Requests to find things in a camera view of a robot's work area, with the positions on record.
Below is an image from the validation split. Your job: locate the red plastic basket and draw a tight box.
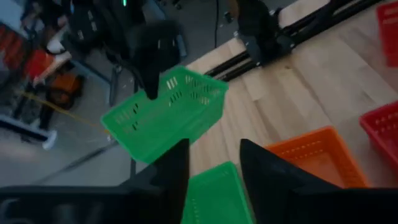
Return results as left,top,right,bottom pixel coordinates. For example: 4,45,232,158
375,1,398,68
358,101,398,175

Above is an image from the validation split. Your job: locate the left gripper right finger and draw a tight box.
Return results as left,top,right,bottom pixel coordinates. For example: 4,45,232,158
239,138,341,224

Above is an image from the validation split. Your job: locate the green plastic basket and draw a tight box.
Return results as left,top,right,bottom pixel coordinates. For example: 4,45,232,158
99,64,230,165
180,161,254,224

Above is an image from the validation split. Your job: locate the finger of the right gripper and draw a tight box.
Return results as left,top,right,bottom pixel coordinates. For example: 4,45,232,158
141,58,163,101

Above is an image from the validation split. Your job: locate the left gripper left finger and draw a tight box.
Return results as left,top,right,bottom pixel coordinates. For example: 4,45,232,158
119,138,191,224

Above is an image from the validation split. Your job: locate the grey metal stand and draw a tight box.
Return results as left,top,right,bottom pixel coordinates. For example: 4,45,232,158
0,113,58,151

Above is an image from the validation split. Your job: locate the orange plastic basket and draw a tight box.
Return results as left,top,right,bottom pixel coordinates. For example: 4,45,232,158
266,126,371,189

